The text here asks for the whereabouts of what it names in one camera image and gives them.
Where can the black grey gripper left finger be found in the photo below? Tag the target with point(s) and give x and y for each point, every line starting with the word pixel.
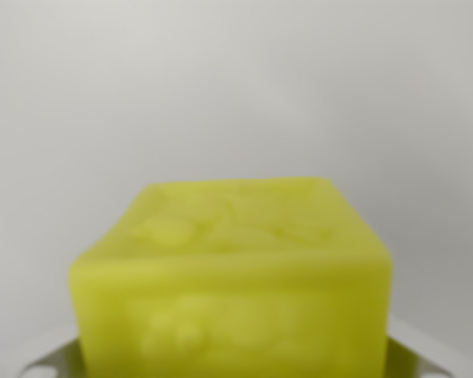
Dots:
pixel 63 360

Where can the black grey gripper right finger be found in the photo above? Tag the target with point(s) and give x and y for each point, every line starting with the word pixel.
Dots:
pixel 410 354

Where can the yellow embossed cube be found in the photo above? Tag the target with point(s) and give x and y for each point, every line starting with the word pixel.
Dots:
pixel 228 283

